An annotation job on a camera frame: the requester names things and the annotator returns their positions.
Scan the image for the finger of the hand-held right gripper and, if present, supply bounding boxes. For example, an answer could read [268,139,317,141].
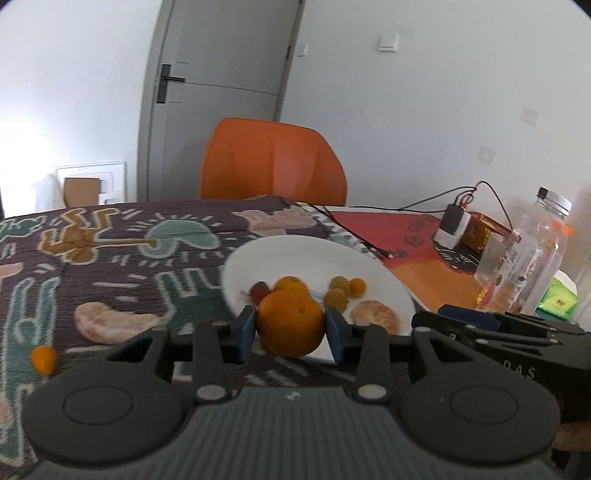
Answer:
[411,311,563,348]
[438,304,587,334]

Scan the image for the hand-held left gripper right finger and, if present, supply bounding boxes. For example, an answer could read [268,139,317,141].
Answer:
[325,307,468,401]

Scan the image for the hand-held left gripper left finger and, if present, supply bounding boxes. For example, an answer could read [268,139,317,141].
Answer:
[105,305,257,403]

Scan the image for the round peeled citrus piece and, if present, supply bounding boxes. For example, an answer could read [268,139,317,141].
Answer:
[350,300,399,333]

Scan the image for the large orange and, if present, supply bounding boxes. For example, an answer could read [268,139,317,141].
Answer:
[256,292,326,358]
[273,275,309,298]

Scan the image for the clear drinking glass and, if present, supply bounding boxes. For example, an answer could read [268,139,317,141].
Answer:
[475,231,518,311]

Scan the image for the green packet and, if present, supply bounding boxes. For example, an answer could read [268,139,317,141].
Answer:
[538,272,580,319]

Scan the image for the red orange mat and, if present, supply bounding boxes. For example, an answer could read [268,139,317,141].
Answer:
[323,210,509,315]

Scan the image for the black white charger box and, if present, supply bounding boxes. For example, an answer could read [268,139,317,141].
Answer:
[434,203,471,247]

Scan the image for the golden box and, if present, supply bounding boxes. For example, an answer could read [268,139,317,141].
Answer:
[464,212,513,252]

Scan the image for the clear plastic bottle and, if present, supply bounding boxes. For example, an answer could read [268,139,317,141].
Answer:
[485,187,573,315]

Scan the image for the printed woven blanket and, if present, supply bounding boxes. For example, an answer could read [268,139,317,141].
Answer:
[0,196,416,467]

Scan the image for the long peeled citrus piece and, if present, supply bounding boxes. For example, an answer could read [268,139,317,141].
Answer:
[74,302,162,344]

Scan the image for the orange chair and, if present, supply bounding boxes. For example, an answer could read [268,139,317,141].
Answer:
[201,117,348,206]

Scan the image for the white framed board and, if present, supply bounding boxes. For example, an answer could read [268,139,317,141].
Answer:
[55,161,126,206]

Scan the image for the small tangerine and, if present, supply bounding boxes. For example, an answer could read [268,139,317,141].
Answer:
[31,346,58,376]

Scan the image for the cardboard box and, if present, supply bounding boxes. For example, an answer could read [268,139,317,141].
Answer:
[64,178,101,208]

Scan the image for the grey door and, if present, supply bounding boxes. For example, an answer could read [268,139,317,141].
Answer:
[139,0,305,201]

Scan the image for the black cable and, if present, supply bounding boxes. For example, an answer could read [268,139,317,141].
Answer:
[300,203,393,257]

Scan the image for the red black wires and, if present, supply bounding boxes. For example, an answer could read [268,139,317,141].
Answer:
[397,181,514,232]

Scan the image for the black door handle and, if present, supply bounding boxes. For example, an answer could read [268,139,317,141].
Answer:
[157,65,185,103]

